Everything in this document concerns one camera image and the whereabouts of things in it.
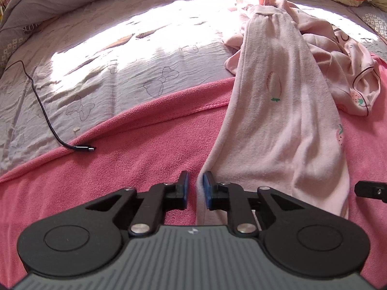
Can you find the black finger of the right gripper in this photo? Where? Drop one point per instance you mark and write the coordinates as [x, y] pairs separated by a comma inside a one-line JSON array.
[[371, 189]]

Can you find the light pink strawberry pants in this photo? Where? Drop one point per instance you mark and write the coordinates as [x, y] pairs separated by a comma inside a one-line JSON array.
[[281, 125]]

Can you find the light pink strawberry top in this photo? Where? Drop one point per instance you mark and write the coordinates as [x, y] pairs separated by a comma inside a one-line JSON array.
[[347, 66]]

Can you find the pink terry towel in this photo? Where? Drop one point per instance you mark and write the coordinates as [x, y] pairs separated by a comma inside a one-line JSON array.
[[152, 143]]

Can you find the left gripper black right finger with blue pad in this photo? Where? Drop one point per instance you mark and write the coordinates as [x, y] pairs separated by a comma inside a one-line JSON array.
[[248, 212]]

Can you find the lilac printed bed sheet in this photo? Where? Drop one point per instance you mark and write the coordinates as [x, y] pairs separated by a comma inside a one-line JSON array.
[[40, 107]]

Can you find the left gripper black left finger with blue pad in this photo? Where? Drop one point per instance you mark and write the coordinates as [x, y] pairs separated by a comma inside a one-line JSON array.
[[141, 213]]

